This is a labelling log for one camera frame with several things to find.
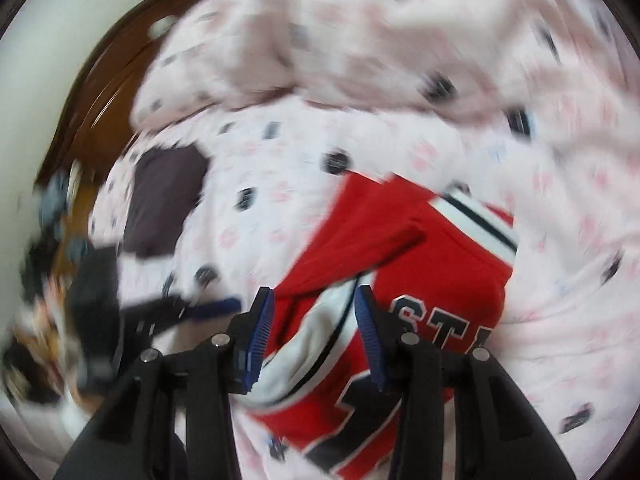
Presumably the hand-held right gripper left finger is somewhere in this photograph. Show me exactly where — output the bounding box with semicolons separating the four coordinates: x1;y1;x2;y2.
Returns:
52;286;276;480

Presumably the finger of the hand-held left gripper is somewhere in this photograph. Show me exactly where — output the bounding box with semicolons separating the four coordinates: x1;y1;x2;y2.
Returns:
120;296;243;347

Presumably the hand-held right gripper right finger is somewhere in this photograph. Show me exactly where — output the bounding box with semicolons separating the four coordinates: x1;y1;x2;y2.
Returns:
354;285;577;480

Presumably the red and white jersey shirt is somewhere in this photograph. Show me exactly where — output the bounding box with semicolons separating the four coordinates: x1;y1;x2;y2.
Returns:
245;170;518;478

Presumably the dark purple cloth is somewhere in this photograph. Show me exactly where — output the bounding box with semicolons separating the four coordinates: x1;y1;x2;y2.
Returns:
122;145;211;261

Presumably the pink cat print blanket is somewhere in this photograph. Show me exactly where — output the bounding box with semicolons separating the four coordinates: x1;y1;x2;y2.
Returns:
90;0;640;480

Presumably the dark wooden headboard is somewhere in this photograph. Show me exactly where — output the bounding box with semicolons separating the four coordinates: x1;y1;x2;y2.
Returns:
37;0;251;188

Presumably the white round object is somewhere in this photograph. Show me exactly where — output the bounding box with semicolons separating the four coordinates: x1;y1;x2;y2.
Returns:
150;16;182;41

